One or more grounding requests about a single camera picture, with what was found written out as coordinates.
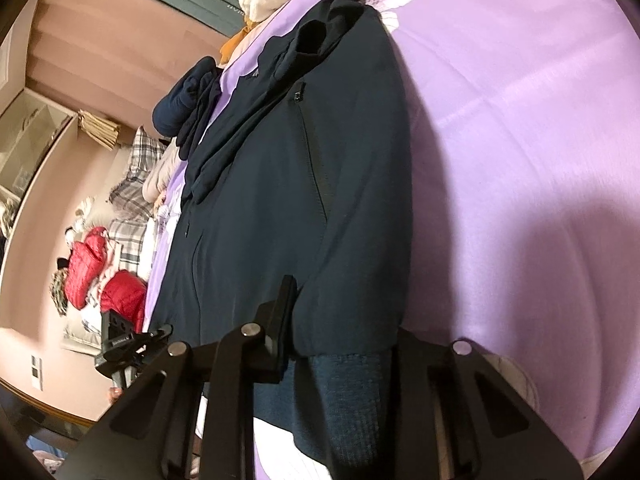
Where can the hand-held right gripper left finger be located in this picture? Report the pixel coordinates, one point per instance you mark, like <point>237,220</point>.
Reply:
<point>280,320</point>

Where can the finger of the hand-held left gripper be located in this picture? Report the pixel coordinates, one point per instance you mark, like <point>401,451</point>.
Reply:
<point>156,335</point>

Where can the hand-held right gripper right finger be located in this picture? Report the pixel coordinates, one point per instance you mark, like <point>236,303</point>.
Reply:
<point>417,365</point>

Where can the navy zip jacket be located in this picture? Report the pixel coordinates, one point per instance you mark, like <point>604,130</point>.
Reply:
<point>310,170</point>

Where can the folded navy clothes stack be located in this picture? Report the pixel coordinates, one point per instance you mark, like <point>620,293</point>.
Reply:
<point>185,105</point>

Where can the person's left hand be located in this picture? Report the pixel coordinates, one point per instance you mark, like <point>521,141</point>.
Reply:
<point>116,395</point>

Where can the red down jacket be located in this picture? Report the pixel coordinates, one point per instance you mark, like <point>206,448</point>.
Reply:
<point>125,300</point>
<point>87,265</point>

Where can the plaid pillow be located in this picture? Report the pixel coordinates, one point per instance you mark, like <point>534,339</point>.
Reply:
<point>135,195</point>

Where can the grey quilt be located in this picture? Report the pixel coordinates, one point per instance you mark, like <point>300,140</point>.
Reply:
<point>160,175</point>

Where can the beige fringed cloth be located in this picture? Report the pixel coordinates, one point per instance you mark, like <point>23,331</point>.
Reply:
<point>100,130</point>

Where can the purple floral bedsheet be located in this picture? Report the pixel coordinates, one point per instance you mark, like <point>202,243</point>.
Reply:
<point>510,160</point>

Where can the pink curtain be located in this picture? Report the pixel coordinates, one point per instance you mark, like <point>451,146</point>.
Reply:
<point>125,45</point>

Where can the white wall socket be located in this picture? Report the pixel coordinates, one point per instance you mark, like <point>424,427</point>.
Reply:
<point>37,372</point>

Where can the cream wall shelf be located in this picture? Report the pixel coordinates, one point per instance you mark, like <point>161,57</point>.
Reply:
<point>30,145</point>

